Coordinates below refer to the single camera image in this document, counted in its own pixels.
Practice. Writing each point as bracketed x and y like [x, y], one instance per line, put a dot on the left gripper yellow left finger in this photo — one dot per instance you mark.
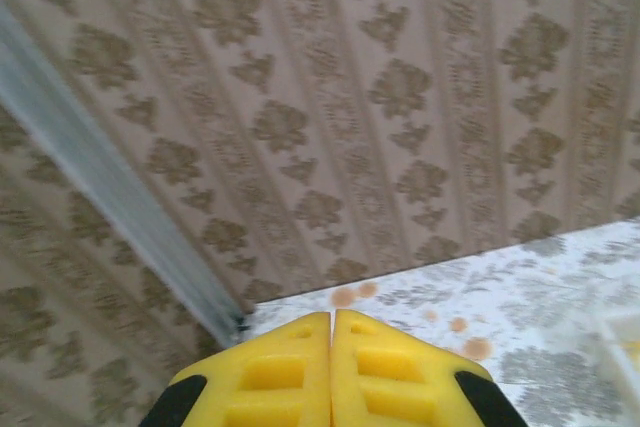
[280, 372]

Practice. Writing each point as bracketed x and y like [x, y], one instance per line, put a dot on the white plastic bin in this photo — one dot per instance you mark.
[615, 347]

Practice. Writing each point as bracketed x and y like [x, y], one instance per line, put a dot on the aluminium frame post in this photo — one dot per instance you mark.
[100, 172]

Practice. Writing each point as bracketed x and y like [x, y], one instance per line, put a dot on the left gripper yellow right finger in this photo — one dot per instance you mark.
[390, 372]

